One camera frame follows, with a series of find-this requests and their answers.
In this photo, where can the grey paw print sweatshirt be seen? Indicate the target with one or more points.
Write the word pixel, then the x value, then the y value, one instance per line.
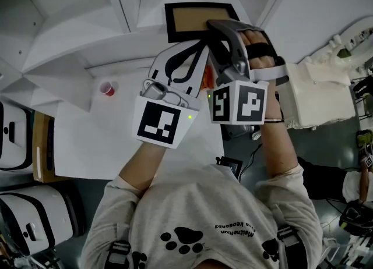
pixel 198 209

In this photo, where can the black picture frame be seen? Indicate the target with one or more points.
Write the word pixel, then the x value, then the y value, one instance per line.
pixel 189 19

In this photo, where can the orange bag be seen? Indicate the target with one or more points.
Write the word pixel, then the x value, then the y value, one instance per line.
pixel 208 77

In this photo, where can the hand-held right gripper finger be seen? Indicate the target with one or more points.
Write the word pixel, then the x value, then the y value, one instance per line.
pixel 218 61
pixel 237 43

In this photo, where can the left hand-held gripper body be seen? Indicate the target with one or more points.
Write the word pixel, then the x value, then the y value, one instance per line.
pixel 158 119

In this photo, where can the brown cardboard box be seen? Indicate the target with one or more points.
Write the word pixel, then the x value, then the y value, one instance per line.
pixel 42 145

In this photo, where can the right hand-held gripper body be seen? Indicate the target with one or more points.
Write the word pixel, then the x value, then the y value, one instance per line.
pixel 250 104

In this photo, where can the person's right forearm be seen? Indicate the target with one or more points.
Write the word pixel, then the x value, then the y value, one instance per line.
pixel 279 148

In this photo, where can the black rectangular device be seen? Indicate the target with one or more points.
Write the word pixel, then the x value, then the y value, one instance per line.
pixel 230 167

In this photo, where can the red plastic cup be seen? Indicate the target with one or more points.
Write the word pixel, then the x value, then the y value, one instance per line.
pixel 107 88

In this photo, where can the black bag with green trim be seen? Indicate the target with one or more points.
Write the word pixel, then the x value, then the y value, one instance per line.
pixel 357 218

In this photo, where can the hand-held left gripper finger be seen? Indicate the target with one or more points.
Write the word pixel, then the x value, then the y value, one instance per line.
pixel 198 78
pixel 158 67

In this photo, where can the person's right hand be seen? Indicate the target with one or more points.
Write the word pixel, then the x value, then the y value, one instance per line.
pixel 262 62

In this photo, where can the person's left forearm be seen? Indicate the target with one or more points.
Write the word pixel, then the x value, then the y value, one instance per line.
pixel 142 166

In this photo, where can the white oval vanity mirror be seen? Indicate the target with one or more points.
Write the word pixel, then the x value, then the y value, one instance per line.
pixel 349 46

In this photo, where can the white ornate vanity table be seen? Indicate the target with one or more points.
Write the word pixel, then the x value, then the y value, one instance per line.
pixel 317 96

